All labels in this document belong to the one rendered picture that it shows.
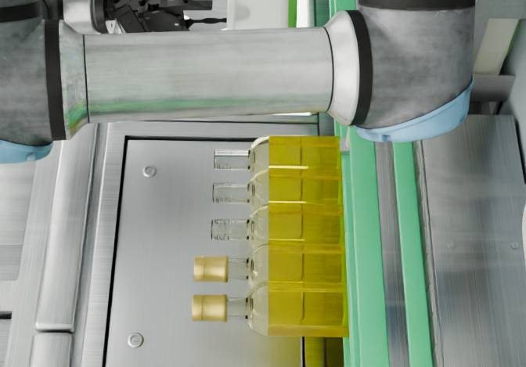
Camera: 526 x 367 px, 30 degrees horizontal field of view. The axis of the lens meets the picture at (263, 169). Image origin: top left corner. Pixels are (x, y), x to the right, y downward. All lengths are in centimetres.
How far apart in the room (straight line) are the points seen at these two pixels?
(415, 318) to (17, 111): 51
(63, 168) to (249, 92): 67
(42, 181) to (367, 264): 62
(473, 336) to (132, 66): 48
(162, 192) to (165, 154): 7
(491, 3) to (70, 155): 71
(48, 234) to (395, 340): 60
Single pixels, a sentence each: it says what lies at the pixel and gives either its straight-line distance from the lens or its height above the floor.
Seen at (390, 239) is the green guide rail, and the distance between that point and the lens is 119.
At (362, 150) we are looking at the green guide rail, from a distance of 125.
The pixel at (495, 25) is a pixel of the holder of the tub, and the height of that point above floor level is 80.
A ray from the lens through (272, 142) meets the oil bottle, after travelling 138.
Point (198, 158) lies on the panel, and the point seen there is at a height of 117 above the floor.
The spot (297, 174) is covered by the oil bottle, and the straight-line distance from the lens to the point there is 135.
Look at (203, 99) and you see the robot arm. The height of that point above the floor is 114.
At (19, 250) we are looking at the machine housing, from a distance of 155.
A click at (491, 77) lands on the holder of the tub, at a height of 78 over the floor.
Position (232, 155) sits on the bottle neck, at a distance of 138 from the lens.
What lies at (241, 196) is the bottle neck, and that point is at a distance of 135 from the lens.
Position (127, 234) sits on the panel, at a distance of 148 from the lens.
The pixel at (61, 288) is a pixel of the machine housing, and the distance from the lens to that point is 146.
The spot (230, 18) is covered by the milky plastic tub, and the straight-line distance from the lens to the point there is 119.
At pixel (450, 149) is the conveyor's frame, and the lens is 124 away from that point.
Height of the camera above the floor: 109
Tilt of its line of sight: 1 degrees down
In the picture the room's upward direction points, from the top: 89 degrees counter-clockwise
